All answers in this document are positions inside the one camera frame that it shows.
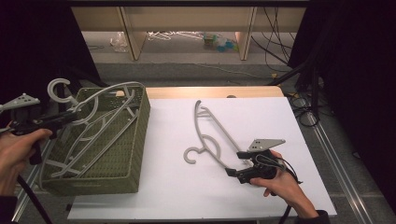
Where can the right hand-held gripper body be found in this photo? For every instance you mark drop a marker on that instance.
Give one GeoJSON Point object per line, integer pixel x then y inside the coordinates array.
{"type": "Point", "coordinates": [264, 144]}

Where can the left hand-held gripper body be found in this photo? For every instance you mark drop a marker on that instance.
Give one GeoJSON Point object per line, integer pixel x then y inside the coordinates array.
{"type": "Point", "coordinates": [23, 118]}

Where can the green woven basket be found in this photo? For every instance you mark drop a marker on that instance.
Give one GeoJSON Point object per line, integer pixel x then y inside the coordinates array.
{"type": "Point", "coordinates": [124, 165]}

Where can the person's left hand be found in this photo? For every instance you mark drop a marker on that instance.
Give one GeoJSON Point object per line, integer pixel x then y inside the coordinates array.
{"type": "Point", "coordinates": [15, 152]}

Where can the person's right hand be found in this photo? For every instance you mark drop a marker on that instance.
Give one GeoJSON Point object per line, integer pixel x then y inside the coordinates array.
{"type": "Point", "coordinates": [289, 189]}

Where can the white table sheet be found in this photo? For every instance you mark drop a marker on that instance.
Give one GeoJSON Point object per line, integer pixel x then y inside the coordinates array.
{"type": "Point", "coordinates": [193, 193]}

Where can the black curtain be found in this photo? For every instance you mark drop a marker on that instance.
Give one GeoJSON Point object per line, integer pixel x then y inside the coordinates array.
{"type": "Point", "coordinates": [358, 77]}
{"type": "Point", "coordinates": [28, 46]}

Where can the light wooden table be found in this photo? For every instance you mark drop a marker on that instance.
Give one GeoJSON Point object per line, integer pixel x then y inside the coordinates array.
{"type": "Point", "coordinates": [186, 92]}

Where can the clear plastic bag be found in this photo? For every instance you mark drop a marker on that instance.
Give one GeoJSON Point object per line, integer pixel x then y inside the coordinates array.
{"type": "Point", "coordinates": [119, 42]}

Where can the colourful plastic toys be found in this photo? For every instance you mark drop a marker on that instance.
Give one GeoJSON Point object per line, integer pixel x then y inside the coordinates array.
{"type": "Point", "coordinates": [222, 43]}

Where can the white hangers on floor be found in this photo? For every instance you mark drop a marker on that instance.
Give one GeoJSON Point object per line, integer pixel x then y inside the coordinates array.
{"type": "Point", "coordinates": [162, 35]}

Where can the beige wooden shelf unit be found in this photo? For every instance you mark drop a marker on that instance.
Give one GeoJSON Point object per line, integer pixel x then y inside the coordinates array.
{"type": "Point", "coordinates": [186, 18]}

